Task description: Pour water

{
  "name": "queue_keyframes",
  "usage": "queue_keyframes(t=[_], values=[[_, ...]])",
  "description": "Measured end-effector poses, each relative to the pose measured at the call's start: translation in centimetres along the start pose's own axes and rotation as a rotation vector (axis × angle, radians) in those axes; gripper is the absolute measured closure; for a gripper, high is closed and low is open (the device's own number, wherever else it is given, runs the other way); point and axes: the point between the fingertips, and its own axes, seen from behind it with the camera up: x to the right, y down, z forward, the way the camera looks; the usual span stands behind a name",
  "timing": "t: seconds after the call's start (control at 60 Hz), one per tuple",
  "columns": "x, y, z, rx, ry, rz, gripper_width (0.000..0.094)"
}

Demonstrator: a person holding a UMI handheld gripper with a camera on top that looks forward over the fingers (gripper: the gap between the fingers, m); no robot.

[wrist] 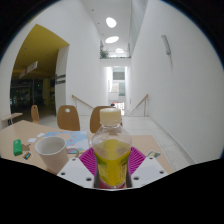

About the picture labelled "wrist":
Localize clear bottle with yellow label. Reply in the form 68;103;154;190
91;107;133;190

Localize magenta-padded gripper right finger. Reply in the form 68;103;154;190
127;146;169;189

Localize hanging white sign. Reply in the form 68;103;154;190
18;60;39;79

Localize green potted plant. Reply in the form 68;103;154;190
99;48;110;60

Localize wooden chair with round hole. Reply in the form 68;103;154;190
56;104;81;132
89;105;123;134

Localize small brown cutout piece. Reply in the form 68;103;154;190
20;143;32;152

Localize wooden stair handrail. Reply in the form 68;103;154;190
71;94;95;110
128;93;150;117

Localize distant light wooden table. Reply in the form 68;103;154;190
0;112;24;126

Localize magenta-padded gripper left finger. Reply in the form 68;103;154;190
57;147;98;188

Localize small distant wooden chair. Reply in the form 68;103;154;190
30;104;40;124

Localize oval ceiling lights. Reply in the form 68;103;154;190
105;16;126;54

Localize small green box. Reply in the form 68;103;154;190
12;138;23;157

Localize beige cup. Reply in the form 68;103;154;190
34;135;80;175

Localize dark pillar sign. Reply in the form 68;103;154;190
55;73;67;84

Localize colourful printed mouse pad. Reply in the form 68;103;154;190
44;129;90;154

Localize grey wall lamp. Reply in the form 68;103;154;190
161;34;172;56

